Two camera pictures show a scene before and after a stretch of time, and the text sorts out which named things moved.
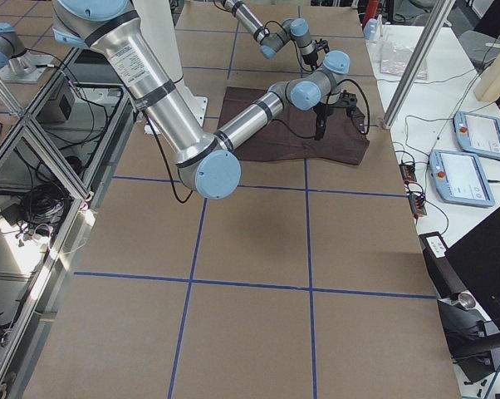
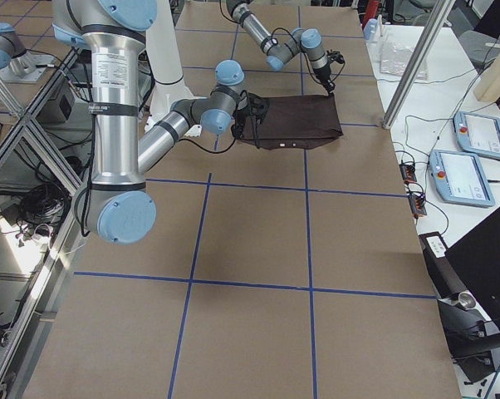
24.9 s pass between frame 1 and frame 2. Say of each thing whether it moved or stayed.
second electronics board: stayed
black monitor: stayed
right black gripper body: moved
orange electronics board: stayed
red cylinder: stayed
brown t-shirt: moved
